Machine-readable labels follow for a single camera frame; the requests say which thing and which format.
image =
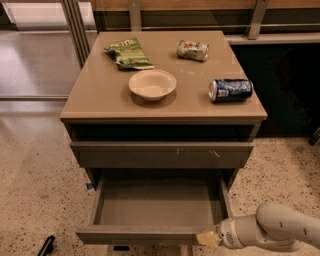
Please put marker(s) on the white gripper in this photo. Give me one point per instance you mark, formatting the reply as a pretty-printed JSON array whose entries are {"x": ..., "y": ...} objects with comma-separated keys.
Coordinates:
[{"x": 229, "y": 234}]

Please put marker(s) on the grey drawer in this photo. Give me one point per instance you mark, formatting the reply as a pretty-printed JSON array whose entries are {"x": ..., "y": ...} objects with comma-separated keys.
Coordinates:
[
  {"x": 162, "y": 155},
  {"x": 162, "y": 211}
]

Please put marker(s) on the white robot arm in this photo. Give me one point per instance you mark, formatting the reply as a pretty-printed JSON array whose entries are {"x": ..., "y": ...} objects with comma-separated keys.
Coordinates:
[{"x": 274, "y": 227}]

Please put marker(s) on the grey top drawer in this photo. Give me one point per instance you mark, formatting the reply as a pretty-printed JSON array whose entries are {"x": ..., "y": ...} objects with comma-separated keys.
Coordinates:
[{"x": 162, "y": 155}]

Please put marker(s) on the grey drawer cabinet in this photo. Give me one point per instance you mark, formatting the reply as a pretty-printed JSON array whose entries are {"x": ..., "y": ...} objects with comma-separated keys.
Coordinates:
[{"x": 101, "y": 106}]

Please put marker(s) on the blue tape piece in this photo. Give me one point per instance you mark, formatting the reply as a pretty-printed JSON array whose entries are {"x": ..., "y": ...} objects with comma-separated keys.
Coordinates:
[{"x": 89, "y": 186}]

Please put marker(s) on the blue soda can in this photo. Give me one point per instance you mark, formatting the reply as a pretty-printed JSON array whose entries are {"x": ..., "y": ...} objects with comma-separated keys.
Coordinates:
[{"x": 230, "y": 90}]

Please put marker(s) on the black object on floor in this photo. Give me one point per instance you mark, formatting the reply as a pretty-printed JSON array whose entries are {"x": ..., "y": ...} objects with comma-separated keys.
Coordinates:
[{"x": 47, "y": 247}]

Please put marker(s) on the white bowl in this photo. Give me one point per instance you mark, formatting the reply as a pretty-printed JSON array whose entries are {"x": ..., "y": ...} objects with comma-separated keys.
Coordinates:
[{"x": 152, "y": 85}]

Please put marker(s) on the crushed white green can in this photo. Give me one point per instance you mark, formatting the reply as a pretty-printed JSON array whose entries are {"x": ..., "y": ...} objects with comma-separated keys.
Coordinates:
[{"x": 193, "y": 50}]

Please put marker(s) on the green chip bag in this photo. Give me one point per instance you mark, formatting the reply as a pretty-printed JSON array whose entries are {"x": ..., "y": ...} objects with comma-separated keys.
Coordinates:
[{"x": 128, "y": 55}]

